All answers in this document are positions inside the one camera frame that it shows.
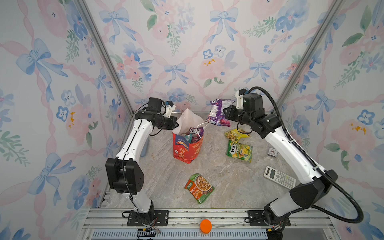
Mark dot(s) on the small white square clock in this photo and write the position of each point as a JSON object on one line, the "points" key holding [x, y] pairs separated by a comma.
{"points": [[273, 152]]}

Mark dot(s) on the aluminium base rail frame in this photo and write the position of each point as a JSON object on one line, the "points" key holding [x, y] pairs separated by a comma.
{"points": [[227, 224]]}

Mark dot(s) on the aluminium corner post left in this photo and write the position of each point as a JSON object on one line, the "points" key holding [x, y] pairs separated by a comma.
{"points": [[95, 34]]}

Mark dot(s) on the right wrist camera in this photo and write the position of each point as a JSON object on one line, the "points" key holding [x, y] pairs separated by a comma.
{"points": [[239, 98]]}

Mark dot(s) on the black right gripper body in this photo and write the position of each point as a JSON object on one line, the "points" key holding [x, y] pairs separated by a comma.
{"points": [[239, 116]]}

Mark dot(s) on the orange green noodle packet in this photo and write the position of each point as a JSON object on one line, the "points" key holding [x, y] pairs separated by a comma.
{"points": [[199, 187]]}

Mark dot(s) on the teal snack bag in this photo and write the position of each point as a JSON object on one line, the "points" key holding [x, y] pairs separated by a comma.
{"points": [[188, 137]]}

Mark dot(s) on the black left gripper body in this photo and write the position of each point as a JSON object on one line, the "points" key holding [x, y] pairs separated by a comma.
{"points": [[166, 123]]}

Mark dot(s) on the white calculator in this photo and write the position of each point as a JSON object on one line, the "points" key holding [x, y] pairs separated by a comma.
{"points": [[279, 178]]}

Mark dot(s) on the orange round button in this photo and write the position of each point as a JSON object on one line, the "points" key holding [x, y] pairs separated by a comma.
{"points": [[206, 226]]}

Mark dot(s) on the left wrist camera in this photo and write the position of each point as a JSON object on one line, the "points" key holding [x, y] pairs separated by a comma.
{"points": [[170, 107]]}

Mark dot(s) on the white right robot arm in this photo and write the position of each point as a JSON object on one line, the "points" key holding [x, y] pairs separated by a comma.
{"points": [[312, 187]]}

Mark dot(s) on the aluminium corner post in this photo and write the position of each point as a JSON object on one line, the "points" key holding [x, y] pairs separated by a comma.
{"points": [[321, 31], [95, 34]]}

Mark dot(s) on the purple Fox's berries candy bag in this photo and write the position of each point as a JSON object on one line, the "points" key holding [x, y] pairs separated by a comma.
{"points": [[195, 134]]}

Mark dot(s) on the purple snack packet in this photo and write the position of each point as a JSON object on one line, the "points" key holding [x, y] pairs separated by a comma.
{"points": [[216, 115]]}

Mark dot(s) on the green Fox's tea candy bag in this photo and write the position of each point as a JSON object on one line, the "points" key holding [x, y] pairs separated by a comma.
{"points": [[240, 151]]}

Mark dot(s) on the yellow corn snack bag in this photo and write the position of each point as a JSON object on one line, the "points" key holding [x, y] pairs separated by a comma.
{"points": [[235, 135]]}

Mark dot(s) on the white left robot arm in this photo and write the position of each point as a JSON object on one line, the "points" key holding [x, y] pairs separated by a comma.
{"points": [[124, 173]]}

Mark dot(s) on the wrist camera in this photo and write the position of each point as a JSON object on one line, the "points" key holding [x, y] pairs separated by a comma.
{"points": [[170, 107], [239, 98]]}

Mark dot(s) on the aluminium corner post right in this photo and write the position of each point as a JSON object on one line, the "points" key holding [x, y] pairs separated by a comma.
{"points": [[321, 31]]}

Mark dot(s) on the red paper gift bag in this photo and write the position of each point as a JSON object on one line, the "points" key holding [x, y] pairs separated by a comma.
{"points": [[182, 150]]}

